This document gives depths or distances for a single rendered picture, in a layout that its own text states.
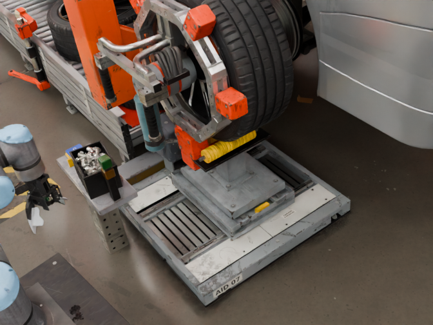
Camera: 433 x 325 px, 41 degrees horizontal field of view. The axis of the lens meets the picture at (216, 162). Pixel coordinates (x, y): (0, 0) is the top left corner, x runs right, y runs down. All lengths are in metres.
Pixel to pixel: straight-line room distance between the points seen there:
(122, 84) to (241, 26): 0.85
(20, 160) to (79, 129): 1.76
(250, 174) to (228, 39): 0.85
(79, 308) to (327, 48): 1.27
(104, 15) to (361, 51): 1.11
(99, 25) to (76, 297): 1.10
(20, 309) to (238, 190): 1.10
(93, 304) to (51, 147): 1.49
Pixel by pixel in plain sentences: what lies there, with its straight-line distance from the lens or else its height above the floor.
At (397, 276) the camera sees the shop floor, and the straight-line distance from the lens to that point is 2.53.
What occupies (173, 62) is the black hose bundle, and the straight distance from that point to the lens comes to 1.92.
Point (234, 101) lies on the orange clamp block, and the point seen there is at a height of 0.88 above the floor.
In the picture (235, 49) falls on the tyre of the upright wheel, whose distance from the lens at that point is 1.94.
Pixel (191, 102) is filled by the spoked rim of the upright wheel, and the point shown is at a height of 0.63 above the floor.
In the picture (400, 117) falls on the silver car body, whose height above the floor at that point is 0.85.
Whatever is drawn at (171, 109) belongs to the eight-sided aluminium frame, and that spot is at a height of 0.63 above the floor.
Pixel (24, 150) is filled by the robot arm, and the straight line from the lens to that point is 1.80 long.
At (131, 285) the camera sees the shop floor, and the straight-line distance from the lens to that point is 2.58.
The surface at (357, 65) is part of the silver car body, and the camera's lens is 1.94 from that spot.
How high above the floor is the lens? 1.95
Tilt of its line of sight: 40 degrees down
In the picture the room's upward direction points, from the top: 8 degrees counter-clockwise
